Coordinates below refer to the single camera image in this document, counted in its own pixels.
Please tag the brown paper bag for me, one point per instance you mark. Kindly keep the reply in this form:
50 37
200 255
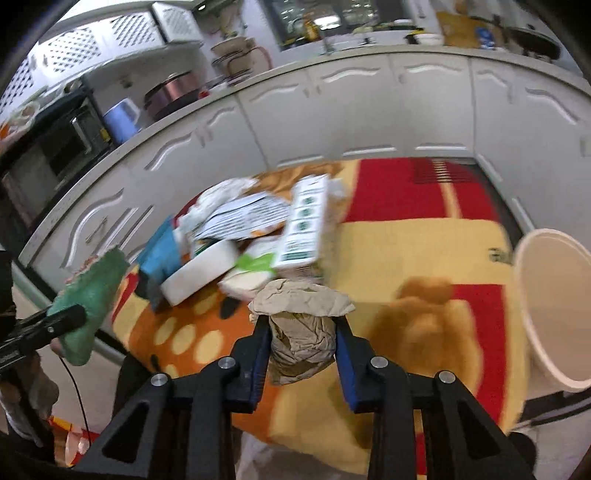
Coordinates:
302 323

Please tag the blue trash bag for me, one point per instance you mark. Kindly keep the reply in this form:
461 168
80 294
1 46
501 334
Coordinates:
160 258

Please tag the white printed snack packet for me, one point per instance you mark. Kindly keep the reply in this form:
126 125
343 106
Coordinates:
248 217

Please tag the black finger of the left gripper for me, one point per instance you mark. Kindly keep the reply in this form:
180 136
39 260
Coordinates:
21 338

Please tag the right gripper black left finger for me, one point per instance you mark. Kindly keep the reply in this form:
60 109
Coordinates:
181 428

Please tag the white plastic trash bin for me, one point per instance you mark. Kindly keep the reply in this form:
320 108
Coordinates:
552 274

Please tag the white kitchen cabinets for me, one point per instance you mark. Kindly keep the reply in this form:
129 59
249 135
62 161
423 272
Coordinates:
526 122

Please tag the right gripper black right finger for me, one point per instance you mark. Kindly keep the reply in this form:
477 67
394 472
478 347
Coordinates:
461 440

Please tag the black microwave oven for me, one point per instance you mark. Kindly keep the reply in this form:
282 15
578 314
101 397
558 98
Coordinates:
66 139

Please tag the green white plastic wrapper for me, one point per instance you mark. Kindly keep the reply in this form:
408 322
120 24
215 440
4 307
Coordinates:
252 271

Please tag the black frying pan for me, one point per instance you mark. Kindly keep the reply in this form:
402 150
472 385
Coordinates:
534 42

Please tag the wooden cutting board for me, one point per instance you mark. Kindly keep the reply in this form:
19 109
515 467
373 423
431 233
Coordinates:
460 31

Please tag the dish drying rack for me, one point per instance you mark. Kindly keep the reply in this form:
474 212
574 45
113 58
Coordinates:
238 58

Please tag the green scouring sponge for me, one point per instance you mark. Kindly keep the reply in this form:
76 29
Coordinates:
94 288

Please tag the green white medicine box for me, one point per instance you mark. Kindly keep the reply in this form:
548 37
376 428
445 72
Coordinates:
306 244

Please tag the colourful patterned blanket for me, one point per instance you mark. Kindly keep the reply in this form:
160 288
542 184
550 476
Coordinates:
415 252

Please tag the white foam block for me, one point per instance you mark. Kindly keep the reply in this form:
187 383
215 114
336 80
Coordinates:
211 263

